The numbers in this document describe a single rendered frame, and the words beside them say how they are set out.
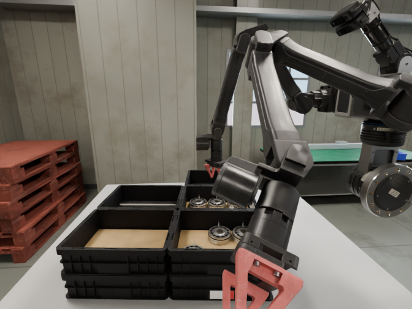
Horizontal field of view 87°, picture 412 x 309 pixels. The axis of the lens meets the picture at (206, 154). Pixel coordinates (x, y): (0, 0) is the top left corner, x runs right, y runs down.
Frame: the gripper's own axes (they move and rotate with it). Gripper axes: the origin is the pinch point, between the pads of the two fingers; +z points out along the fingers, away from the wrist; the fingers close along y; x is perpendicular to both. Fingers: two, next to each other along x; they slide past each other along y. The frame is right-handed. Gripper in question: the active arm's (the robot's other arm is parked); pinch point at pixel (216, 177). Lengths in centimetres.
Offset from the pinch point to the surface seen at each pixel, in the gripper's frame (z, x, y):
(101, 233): 23, -48, -30
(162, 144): 17, 71, -156
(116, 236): 23, -44, -22
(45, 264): 35, -69, -43
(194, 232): 23.3, -16.1, 0.4
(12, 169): 17, -69, -167
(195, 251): 13.4, -32.4, 20.2
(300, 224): 38, 49, 25
